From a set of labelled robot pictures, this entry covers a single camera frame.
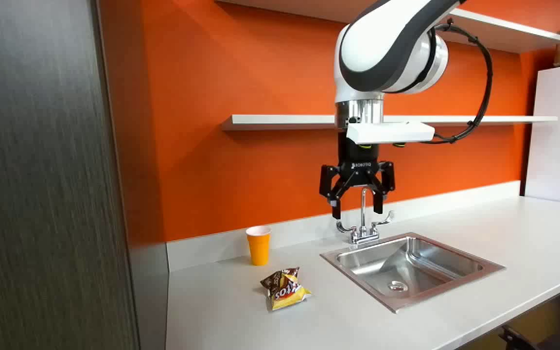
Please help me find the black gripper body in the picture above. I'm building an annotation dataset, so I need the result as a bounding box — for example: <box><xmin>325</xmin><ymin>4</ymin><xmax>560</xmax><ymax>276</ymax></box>
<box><xmin>336</xmin><ymin>130</ymin><xmax>381</xmax><ymax>175</ymax></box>

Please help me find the yellow chips packet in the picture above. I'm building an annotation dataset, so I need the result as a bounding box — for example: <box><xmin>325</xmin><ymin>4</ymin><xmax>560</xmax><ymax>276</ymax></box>
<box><xmin>259</xmin><ymin>266</ymin><xmax>313</xmax><ymax>313</ymax></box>

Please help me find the stainless steel sink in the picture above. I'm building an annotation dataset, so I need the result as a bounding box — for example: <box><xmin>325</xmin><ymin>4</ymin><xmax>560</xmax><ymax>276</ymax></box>
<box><xmin>319</xmin><ymin>231</ymin><xmax>506</xmax><ymax>315</ymax></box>

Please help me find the chrome faucet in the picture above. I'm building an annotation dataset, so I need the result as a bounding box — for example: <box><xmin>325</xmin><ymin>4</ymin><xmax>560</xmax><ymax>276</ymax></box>
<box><xmin>329</xmin><ymin>187</ymin><xmax>397</xmax><ymax>247</ymax></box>

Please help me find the white backsplash strip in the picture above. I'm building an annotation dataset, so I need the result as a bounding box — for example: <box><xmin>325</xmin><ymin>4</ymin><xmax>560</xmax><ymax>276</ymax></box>
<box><xmin>165</xmin><ymin>179</ymin><xmax>523</xmax><ymax>274</ymax></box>

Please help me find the yellow paper cup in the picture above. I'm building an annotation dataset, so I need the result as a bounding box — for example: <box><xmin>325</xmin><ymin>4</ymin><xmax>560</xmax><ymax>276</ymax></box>
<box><xmin>245</xmin><ymin>225</ymin><xmax>274</xmax><ymax>268</ymax></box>

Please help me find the dark wood cabinet panel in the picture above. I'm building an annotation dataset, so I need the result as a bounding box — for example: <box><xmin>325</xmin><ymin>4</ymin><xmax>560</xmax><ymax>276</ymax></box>
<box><xmin>0</xmin><ymin>0</ymin><xmax>144</xmax><ymax>350</ymax></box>

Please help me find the thin white wall shelf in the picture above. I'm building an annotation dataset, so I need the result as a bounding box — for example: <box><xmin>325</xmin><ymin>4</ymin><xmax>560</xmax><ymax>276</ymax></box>
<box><xmin>222</xmin><ymin>113</ymin><xmax>560</xmax><ymax>134</ymax></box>

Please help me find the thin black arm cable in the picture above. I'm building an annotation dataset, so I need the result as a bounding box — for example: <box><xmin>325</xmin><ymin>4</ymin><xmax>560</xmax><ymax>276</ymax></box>
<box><xmin>430</xmin><ymin>17</ymin><xmax>496</xmax><ymax>146</ymax></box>

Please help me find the thick white wall shelf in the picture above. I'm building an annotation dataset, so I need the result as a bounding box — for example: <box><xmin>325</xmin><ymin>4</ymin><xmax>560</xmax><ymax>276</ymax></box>
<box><xmin>214</xmin><ymin>0</ymin><xmax>560</xmax><ymax>54</ymax></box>

